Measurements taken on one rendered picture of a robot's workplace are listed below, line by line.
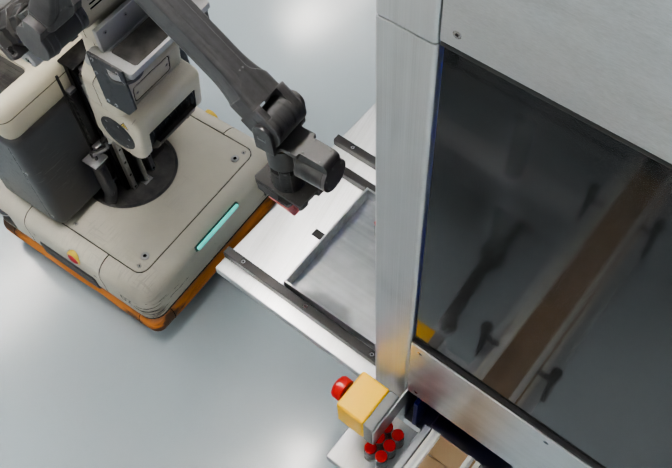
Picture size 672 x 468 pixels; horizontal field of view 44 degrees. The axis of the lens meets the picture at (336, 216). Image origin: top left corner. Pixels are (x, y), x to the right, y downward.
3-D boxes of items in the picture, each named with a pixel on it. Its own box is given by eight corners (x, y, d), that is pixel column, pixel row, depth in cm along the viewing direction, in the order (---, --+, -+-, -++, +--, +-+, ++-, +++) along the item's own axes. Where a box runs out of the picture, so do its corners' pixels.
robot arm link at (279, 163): (277, 115, 130) (254, 139, 127) (313, 133, 127) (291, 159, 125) (282, 142, 136) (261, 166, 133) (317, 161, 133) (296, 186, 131)
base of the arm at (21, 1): (26, -14, 159) (-21, 25, 154) (42, -20, 152) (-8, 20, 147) (57, 23, 163) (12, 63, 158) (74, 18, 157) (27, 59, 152)
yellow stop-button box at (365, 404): (398, 411, 138) (399, 396, 132) (371, 445, 135) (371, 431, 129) (362, 384, 141) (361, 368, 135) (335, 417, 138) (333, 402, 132)
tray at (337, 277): (512, 286, 158) (514, 278, 155) (433, 392, 148) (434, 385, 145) (367, 196, 170) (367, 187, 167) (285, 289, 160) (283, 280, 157)
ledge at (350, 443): (436, 449, 144) (437, 446, 143) (391, 510, 139) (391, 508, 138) (372, 401, 149) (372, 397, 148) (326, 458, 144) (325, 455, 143)
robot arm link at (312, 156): (285, 85, 125) (250, 123, 122) (349, 116, 121) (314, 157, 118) (294, 135, 135) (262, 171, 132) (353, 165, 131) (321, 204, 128)
